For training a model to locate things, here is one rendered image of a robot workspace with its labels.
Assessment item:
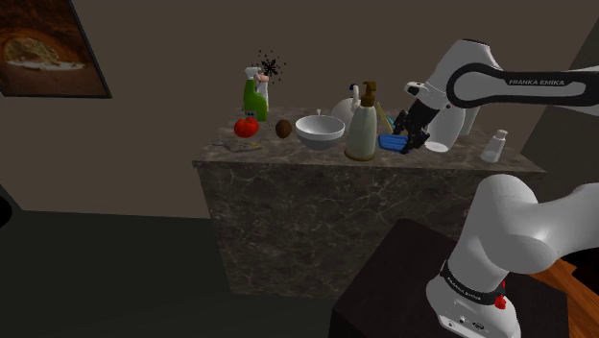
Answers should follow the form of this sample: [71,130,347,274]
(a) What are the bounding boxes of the white bowl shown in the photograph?
[294,114,347,152]

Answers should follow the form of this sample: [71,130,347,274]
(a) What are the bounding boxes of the red tomato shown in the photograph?
[233,116,260,139]

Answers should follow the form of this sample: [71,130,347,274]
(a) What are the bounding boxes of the framed brown wall picture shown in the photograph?
[0,0,113,100]

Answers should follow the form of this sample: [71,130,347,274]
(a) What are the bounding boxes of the dark marble kitchen counter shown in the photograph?
[191,105,547,302]

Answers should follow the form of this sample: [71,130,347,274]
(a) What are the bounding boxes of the dark robot stand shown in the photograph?
[327,217,570,338]

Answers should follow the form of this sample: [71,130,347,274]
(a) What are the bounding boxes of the yellow green stick tool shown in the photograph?
[375,101,395,135]

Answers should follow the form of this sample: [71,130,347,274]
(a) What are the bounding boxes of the green spray bottle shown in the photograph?
[242,66,270,123]

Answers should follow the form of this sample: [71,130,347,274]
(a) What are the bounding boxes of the white kettle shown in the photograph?
[330,84,363,133]

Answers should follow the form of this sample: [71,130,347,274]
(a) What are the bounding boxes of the orange wooden board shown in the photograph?
[527,258,599,338]

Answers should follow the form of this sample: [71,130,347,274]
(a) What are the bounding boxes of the white vase with black twigs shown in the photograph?
[252,48,288,111]

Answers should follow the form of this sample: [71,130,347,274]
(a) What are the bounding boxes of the pale soap dispenser brown pump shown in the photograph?
[344,81,379,162]

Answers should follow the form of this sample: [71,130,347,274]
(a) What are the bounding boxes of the blue sponge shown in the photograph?
[377,133,414,156]

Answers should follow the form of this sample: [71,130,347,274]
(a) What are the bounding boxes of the brown kiwi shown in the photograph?
[274,119,294,140]

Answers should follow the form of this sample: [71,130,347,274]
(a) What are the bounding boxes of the small clear bottle white cap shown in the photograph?
[479,129,510,164]

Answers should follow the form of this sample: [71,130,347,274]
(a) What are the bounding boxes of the grey flat cloth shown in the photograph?
[212,138,264,154]

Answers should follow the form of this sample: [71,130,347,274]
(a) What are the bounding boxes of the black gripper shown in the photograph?
[392,99,440,155]

